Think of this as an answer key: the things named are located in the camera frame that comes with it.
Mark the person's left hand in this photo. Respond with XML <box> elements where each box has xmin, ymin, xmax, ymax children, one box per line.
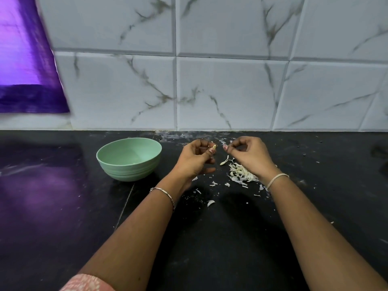
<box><xmin>171</xmin><ymin>139</ymin><xmax>218</xmax><ymax>187</ymax></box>

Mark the person's right hand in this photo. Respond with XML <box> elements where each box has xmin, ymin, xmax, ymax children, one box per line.
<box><xmin>221</xmin><ymin>135</ymin><xmax>283</xmax><ymax>188</ymax></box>

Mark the mint green bowl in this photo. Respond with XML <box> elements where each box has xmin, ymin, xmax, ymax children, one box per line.
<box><xmin>96</xmin><ymin>137</ymin><xmax>163</xmax><ymax>182</ymax></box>

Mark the person's right forearm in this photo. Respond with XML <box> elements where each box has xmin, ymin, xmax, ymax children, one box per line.
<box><xmin>267</xmin><ymin>177</ymin><xmax>388</xmax><ymax>291</ymax></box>

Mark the person's left forearm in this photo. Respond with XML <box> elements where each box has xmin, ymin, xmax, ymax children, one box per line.
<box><xmin>79</xmin><ymin>181</ymin><xmax>183</xmax><ymax>289</ymax></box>

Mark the pile of white garlic peels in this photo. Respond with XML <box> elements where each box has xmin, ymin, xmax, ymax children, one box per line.
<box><xmin>219</xmin><ymin>156</ymin><xmax>269</xmax><ymax>198</ymax></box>

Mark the pink patterned left sleeve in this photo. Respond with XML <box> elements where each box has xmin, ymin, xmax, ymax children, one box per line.
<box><xmin>59</xmin><ymin>274</ymin><xmax>116</xmax><ymax>291</ymax></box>

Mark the purple cloth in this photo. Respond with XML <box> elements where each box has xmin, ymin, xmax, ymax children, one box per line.
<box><xmin>0</xmin><ymin>0</ymin><xmax>70</xmax><ymax>114</ymax></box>

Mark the silver right wrist bracelet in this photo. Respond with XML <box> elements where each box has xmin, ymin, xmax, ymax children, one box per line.
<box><xmin>266</xmin><ymin>173</ymin><xmax>291</xmax><ymax>193</ymax></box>

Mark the silver wrist bracelet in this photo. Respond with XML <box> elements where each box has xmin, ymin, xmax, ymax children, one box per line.
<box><xmin>149</xmin><ymin>187</ymin><xmax>177</xmax><ymax>211</ymax></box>
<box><xmin>266</xmin><ymin>173</ymin><xmax>291</xmax><ymax>193</ymax></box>

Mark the silver left wrist bracelet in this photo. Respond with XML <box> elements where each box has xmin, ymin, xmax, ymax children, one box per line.
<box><xmin>149</xmin><ymin>187</ymin><xmax>177</xmax><ymax>211</ymax></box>

